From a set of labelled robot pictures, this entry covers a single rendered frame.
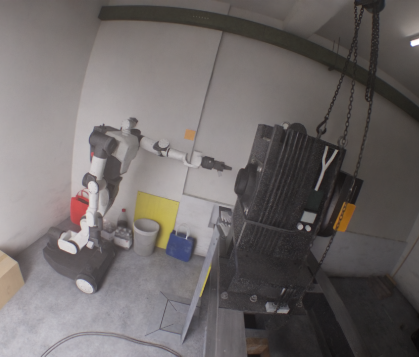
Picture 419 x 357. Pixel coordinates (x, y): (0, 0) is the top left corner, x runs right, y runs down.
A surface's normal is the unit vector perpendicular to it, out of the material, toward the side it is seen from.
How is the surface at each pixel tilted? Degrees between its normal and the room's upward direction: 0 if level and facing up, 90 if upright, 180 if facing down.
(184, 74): 90
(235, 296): 0
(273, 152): 90
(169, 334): 10
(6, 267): 0
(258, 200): 90
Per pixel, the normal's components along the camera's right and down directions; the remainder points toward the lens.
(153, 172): -0.04, 0.25
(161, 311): 0.06, -0.96
